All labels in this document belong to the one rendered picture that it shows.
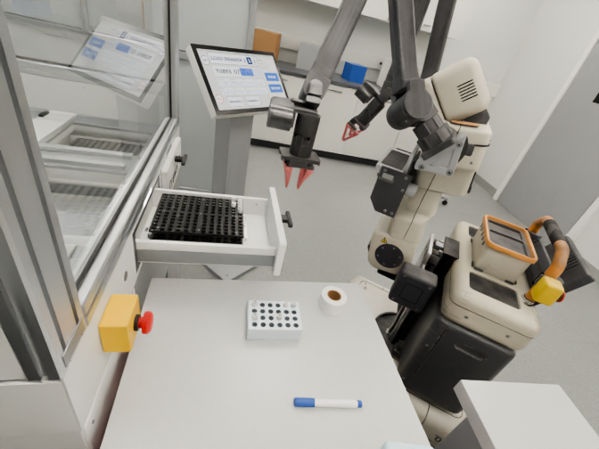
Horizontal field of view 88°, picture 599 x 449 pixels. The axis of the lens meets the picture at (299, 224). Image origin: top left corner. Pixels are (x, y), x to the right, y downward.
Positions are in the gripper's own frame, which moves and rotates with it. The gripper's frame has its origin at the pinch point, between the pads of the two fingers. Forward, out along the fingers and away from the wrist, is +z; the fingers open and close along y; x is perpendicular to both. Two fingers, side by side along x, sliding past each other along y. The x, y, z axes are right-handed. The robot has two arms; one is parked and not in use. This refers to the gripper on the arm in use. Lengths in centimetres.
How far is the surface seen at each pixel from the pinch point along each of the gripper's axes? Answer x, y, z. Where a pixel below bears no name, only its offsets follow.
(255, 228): -1.1, 7.7, 16.5
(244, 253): 15.4, 12.0, 12.6
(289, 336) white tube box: 32.1, 1.0, 22.6
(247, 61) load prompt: -97, 11, -15
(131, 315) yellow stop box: 36.9, 32.0, 9.9
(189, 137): -166, 43, 53
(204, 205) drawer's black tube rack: -1.5, 22.8, 10.4
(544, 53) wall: -277, -331, -70
